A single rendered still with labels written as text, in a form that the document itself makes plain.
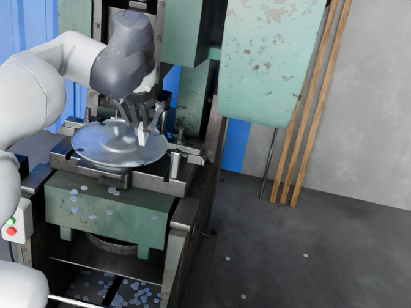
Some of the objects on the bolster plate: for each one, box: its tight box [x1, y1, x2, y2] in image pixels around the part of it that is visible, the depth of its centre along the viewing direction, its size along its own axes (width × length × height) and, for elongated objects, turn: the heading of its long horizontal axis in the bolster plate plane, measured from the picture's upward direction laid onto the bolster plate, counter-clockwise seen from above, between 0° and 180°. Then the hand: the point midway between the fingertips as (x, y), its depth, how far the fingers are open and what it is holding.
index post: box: [168, 148, 182, 178], centre depth 139 cm, size 3×3×10 cm
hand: (142, 134), depth 121 cm, fingers closed
